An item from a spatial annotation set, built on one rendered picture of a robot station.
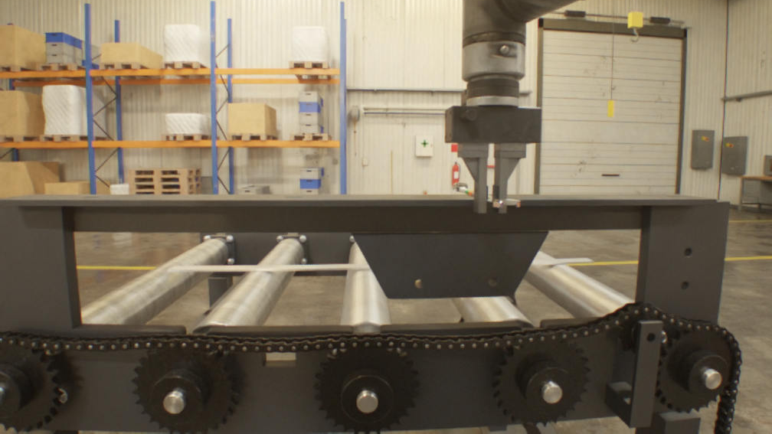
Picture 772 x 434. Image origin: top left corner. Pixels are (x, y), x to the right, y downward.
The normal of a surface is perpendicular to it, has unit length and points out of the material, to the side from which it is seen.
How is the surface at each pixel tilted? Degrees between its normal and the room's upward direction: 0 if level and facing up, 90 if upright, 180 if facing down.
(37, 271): 90
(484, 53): 90
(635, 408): 90
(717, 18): 90
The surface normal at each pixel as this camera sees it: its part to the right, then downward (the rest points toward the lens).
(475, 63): -0.75, 0.06
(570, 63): 0.06, 0.09
